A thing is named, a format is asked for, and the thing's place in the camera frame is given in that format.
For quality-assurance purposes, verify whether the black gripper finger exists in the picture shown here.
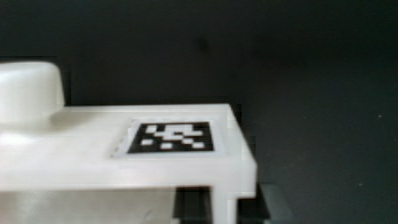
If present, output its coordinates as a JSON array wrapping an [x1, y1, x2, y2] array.
[[260, 184, 297, 224]]

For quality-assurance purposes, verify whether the white drawer tray front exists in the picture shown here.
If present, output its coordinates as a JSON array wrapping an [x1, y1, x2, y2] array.
[[0, 61, 258, 224]]

